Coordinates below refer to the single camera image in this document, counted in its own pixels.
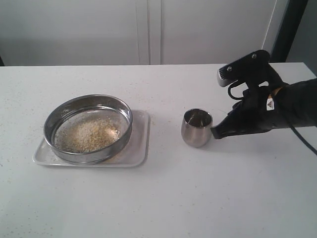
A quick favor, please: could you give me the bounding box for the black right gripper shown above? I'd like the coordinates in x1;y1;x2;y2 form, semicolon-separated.
211;50;286;139

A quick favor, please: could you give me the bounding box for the stainless steel cup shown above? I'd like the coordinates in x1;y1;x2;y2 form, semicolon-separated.
181;109;213;148

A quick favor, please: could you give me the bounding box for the beige sand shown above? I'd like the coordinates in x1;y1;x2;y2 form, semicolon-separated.
54;118;120;153

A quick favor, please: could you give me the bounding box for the round steel mesh sieve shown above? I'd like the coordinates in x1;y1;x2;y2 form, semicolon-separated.
43;94;133;165

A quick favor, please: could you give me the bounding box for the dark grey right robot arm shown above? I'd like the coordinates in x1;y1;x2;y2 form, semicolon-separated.
211;50;317;139

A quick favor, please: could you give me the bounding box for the white rectangular plastic tray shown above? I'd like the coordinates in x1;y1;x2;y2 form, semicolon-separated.
32;110;151;168

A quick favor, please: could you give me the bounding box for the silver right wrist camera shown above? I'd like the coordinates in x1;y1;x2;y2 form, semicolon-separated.
217;65;230;87

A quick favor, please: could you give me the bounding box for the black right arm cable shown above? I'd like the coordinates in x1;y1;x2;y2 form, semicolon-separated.
227;80;317;157

